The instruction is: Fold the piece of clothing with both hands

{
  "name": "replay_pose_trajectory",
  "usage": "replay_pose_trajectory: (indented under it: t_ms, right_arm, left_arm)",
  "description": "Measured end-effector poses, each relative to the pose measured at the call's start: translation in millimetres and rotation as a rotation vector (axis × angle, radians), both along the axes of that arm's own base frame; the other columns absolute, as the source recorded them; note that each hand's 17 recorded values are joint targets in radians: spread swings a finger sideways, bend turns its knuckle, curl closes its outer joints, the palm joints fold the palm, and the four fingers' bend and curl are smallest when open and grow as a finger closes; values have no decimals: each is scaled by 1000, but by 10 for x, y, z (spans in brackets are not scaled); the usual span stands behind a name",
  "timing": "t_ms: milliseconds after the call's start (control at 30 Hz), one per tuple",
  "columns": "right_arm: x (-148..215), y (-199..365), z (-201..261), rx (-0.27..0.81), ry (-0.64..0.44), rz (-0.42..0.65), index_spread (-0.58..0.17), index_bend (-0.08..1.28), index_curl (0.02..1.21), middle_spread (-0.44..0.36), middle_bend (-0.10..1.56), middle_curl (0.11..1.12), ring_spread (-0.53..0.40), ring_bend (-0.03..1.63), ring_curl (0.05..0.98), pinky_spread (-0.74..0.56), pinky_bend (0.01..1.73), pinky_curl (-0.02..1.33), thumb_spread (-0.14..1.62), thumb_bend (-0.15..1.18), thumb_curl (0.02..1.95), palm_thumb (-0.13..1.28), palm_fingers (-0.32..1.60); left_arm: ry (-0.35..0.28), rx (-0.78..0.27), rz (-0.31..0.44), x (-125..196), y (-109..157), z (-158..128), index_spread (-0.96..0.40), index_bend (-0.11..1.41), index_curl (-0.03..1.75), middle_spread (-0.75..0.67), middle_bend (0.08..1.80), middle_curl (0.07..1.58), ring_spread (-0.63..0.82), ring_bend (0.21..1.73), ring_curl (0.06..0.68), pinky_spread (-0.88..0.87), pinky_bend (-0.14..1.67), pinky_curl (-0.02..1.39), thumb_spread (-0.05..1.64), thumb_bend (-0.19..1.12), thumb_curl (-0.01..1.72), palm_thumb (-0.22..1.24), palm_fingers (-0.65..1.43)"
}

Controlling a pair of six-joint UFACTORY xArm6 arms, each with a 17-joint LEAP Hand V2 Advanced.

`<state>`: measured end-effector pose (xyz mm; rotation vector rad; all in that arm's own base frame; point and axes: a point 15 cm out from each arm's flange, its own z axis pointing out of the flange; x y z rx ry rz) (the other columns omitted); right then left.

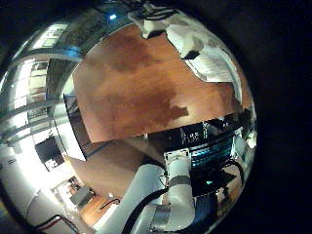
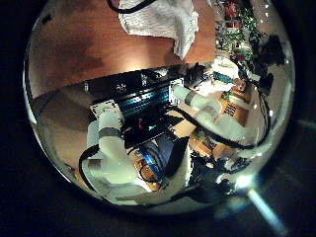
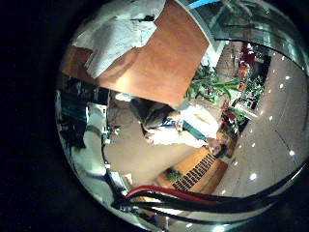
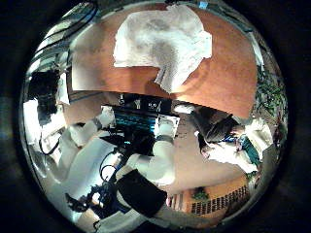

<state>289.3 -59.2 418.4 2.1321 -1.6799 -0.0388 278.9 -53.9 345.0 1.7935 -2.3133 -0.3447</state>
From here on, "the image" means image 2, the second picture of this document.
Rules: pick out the white red striped clothing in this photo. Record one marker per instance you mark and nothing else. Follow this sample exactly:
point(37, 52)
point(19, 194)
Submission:
point(158, 19)

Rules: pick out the white and teal box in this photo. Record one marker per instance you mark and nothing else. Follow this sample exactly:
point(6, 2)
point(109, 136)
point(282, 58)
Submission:
point(223, 77)

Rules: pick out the orange wooden cabinet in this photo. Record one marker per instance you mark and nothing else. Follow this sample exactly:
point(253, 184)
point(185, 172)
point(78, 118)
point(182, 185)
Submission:
point(243, 115)

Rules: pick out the bright ceiling lamp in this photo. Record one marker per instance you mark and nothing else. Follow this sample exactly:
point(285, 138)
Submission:
point(243, 181)

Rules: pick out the black control box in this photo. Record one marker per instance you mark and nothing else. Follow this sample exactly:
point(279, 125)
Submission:
point(148, 130)

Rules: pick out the blue box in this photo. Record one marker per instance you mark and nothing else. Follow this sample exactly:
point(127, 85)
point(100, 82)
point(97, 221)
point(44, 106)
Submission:
point(154, 158)

